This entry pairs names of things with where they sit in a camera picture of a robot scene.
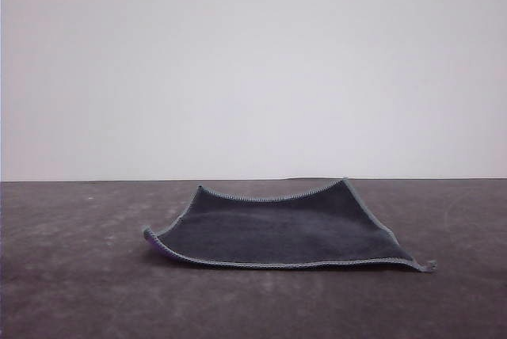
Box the purple towel with grey hem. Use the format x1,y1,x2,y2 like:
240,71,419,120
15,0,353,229
141,177,439,275

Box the grey table cloth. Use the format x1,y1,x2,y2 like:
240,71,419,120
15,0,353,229
0,176,507,339

